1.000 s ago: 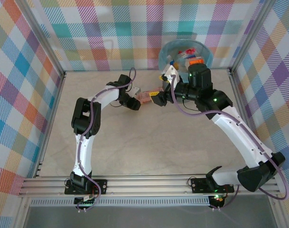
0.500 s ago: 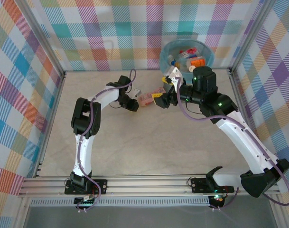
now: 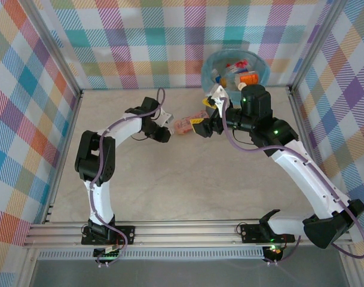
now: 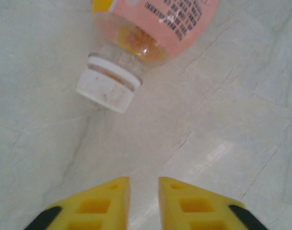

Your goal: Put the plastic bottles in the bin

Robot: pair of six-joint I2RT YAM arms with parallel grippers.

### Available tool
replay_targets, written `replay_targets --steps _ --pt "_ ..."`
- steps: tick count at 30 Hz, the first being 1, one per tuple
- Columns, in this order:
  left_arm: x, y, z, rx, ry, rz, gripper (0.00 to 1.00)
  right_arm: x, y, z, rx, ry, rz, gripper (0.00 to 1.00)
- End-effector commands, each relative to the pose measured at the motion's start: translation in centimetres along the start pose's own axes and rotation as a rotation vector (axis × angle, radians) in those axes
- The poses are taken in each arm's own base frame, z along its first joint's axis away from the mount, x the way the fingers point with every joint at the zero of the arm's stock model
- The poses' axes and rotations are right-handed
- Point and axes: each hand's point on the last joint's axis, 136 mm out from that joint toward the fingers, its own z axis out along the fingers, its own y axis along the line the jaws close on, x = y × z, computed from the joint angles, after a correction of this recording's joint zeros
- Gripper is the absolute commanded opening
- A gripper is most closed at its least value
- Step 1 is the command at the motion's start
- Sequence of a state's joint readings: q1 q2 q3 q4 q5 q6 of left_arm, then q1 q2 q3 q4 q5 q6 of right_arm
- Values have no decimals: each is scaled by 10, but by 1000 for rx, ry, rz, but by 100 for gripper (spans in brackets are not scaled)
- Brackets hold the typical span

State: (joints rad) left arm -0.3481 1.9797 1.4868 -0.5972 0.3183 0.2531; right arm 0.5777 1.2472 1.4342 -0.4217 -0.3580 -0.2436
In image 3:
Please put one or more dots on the pink label bottle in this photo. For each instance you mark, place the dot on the pink label bottle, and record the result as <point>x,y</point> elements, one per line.
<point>183,125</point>

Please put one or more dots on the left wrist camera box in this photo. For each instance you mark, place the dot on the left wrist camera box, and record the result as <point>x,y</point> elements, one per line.
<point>165,116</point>

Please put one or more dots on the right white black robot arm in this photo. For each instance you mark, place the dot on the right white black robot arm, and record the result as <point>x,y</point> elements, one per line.
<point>313,179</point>

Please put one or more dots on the blue trash bin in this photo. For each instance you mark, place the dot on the blue trash bin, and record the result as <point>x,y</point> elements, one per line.
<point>256,64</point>

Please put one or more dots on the aluminium frame post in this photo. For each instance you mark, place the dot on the aluminium frame post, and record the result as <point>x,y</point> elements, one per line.
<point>315,45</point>
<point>54,48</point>

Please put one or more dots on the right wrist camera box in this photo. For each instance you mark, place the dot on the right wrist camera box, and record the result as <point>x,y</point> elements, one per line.
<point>220,95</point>

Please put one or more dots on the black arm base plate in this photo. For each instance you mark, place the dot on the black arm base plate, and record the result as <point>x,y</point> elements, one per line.
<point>249,233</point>
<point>129,233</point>

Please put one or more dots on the clear bottle red white label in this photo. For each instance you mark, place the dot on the clear bottle red white label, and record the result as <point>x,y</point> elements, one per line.
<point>238,64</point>

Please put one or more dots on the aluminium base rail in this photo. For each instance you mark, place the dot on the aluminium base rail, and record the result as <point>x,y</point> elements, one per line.
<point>184,236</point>

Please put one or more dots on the blue plastic bin liner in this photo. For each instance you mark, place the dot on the blue plastic bin liner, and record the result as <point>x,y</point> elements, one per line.
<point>207,74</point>

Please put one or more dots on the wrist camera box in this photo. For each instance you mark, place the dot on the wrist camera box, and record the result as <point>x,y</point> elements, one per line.
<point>165,116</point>
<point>220,95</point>

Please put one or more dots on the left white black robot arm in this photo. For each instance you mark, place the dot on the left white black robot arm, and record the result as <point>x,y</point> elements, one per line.
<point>98,197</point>

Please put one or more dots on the controller circuit board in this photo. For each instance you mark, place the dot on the controller circuit board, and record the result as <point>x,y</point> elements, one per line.
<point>272,249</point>
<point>107,257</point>

